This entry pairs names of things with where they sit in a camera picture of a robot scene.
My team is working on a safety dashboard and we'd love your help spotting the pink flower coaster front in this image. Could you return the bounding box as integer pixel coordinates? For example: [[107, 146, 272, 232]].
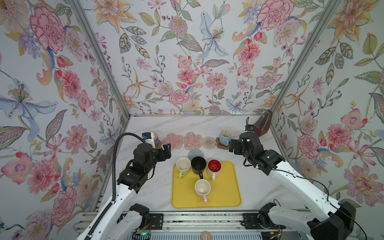
[[161, 133, 183, 150]]

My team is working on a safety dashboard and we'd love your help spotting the pink flower coaster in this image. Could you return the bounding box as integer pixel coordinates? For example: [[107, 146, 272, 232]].
[[161, 133, 183, 150], [182, 132, 203, 151]]

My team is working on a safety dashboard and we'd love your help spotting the purple handle mug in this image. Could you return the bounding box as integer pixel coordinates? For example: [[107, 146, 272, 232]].
[[150, 132, 160, 149]]

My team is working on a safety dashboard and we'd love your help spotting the green mug white inside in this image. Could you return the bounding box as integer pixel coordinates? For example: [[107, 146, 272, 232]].
[[176, 157, 191, 180]]

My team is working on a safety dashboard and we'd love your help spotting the blue handle mug front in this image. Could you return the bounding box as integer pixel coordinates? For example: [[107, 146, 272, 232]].
[[219, 128, 233, 147]]

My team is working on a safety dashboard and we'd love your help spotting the brown paw print coaster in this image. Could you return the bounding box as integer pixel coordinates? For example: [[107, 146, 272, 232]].
[[216, 137, 230, 151]]

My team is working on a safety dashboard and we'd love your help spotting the multicolour woven round coaster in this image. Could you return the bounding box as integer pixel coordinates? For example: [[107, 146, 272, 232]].
[[202, 137, 217, 150]]

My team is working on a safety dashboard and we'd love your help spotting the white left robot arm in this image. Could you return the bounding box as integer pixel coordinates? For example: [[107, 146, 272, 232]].
[[78, 143, 172, 240]]

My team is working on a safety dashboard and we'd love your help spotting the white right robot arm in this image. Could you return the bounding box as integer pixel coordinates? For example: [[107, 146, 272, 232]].
[[229, 132, 356, 240]]

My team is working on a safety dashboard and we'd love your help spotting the grey blue woven coaster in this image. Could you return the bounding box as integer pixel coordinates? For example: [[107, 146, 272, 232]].
[[188, 149, 205, 160]]

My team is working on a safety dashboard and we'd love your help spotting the brown wooden metronome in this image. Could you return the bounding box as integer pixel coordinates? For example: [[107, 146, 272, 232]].
[[253, 110, 273, 137]]

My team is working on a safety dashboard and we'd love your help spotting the black mug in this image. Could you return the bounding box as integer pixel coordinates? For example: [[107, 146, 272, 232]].
[[191, 157, 207, 179]]

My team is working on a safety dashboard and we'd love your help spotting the red inside white mug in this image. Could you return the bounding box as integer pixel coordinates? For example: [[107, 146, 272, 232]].
[[207, 159, 223, 181]]

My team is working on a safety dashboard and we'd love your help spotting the yellow tray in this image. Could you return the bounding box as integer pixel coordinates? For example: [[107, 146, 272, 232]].
[[172, 161, 242, 209]]

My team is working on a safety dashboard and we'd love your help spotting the black corrugated cable hose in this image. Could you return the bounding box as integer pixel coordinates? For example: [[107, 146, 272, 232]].
[[83, 132, 146, 240]]

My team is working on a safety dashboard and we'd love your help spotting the pink handle mug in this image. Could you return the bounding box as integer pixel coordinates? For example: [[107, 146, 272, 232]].
[[195, 179, 211, 205]]

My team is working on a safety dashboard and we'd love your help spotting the aluminium rail base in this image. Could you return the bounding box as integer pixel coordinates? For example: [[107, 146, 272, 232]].
[[73, 209, 334, 240]]

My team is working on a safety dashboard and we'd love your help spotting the orange ring tape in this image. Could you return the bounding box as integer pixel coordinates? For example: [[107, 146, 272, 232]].
[[201, 231, 213, 240]]

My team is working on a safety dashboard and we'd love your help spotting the aluminium corner post right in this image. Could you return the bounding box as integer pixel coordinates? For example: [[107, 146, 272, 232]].
[[270, 0, 339, 114]]

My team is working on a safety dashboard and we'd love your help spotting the aluminium corner post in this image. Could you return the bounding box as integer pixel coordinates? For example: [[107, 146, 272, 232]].
[[69, 0, 131, 121], [270, 0, 339, 114]]

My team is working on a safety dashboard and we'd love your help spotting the aluminium corner post left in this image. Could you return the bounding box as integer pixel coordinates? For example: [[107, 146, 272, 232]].
[[69, 0, 131, 121]]

